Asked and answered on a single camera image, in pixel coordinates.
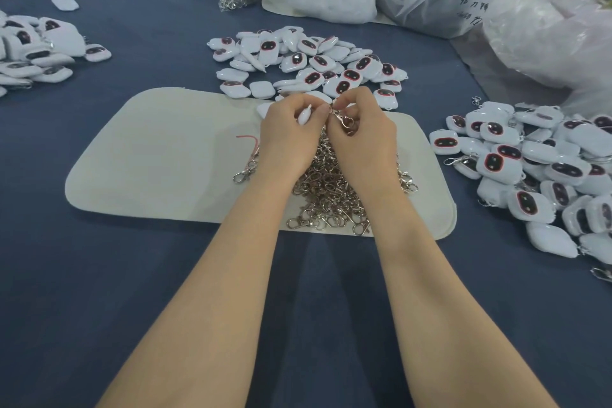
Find person's right hand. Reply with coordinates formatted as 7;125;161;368
327;87;401;201

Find person's left hand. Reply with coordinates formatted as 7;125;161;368
256;92;331;189

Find pile of metal clasps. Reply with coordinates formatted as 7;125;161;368
287;111;419;235

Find pile of finished fobs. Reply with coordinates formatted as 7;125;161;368
428;99;612;282

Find person's left forearm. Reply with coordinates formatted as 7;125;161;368
96;181;302;408

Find person's right forearm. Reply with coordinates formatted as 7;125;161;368
369;185;558;408

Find thin red thread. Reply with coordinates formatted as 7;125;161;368
237;133;263;157

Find cream felt work mat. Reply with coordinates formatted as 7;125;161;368
65;87;458;240

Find crumpled clear plastic bag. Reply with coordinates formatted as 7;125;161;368
483;0;612;117

